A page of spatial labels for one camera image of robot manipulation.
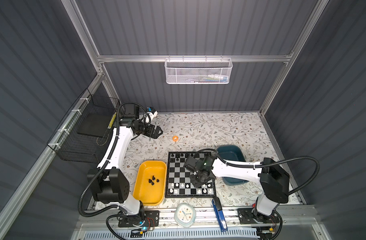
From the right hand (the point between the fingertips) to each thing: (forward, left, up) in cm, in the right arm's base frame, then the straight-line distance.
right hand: (196, 184), depth 82 cm
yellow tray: (+1, +27, -2) cm, 27 cm away
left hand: (+24, +23, +19) cm, 39 cm away
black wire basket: (+14, +54, +28) cm, 62 cm away
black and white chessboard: (+1, +10, -1) cm, 10 cm away
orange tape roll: (+33, +14, -3) cm, 36 cm away
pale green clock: (-15, +6, 0) cm, 16 cm away
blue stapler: (-13, -10, 0) cm, 16 cm away
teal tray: (+21, -22, -3) cm, 31 cm away
